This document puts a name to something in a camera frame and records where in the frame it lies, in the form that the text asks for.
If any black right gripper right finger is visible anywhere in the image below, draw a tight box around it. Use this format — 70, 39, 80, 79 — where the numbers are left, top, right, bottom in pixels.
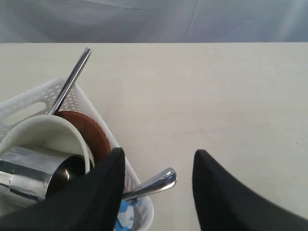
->
192, 149, 308, 231

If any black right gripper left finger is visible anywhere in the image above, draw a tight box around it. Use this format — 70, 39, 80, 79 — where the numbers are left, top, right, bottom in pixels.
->
0, 148, 125, 231

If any blue snack packet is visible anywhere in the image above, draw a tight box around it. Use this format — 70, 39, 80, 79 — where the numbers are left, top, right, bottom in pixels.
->
114, 199, 138, 231

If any shiny stainless steel cup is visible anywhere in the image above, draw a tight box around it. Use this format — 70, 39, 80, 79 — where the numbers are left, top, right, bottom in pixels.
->
0, 146, 86, 202

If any short metal spoon handle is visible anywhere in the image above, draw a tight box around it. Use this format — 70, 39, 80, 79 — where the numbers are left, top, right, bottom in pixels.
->
122, 167, 177, 201

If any pale green ceramic bowl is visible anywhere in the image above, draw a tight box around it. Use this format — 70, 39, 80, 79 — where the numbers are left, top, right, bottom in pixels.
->
0, 115, 93, 173

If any brown wooden plate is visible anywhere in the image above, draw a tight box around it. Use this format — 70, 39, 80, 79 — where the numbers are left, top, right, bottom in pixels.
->
56, 111, 111, 165

